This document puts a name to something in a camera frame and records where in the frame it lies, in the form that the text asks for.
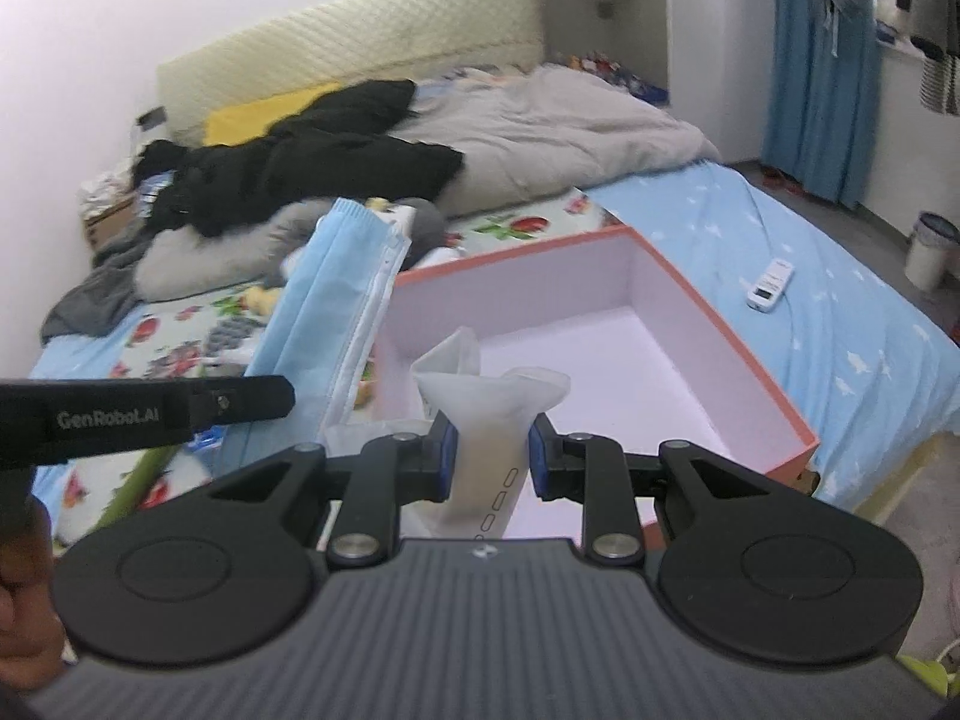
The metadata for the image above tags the grey pillow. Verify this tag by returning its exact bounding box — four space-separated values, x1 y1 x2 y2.
139 202 335 301

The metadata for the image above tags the brown bedside box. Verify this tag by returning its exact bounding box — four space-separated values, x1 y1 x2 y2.
81 169 151 250

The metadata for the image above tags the cream quilted headboard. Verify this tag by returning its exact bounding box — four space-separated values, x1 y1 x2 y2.
156 0 545 147

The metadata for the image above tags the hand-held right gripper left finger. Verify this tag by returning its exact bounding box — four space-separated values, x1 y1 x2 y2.
206 416 460 568

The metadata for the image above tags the hanging dark striped garment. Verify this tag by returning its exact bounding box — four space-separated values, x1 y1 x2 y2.
896 0 960 115

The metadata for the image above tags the dark grey cloth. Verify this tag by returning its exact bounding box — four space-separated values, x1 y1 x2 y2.
41 236 158 340

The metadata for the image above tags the black clothing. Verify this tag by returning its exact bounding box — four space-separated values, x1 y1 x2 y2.
133 79 466 239

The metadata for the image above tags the cream bed frame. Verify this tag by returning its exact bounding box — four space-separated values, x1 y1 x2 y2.
816 435 940 520

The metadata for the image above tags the lime green object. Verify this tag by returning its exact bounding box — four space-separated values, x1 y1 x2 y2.
896 652 960 700

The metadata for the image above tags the white trash bin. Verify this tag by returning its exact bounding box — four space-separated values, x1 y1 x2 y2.
904 211 960 293

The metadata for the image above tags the person's left hand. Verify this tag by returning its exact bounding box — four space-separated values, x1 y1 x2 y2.
0 501 67 691

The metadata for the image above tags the pink cardboard box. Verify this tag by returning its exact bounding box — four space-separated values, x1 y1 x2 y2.
373 225 821 541

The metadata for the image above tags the white remote control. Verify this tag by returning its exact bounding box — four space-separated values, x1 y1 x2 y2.
746 257 796 312

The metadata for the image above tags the yellow pillow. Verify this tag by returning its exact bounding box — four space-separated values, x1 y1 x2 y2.
204 84 342 147

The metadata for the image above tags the fruit printed mat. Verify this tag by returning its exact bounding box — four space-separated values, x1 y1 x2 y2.
34 187 623 541

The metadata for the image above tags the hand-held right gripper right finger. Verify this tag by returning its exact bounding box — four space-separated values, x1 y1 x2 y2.
527 415 766 565

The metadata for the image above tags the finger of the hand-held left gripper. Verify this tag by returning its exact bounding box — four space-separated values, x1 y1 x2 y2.
189 373 296 439

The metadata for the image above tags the blue curtain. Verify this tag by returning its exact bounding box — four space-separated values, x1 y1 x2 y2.
761 0 884 209

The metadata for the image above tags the row of small colourful items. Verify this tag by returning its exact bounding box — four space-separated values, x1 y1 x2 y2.
559 51 668 102

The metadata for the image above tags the white translucent plastic bag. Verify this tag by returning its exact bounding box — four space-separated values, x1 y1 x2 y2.
322 328 571 541

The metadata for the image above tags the grey quilt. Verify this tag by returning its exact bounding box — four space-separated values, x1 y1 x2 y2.
390 64 725 222

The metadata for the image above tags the blue face mask pack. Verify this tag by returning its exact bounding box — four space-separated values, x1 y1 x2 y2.
251 197 411 432

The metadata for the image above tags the light blue bed sheet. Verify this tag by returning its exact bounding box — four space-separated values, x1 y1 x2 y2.
30 161 960 533

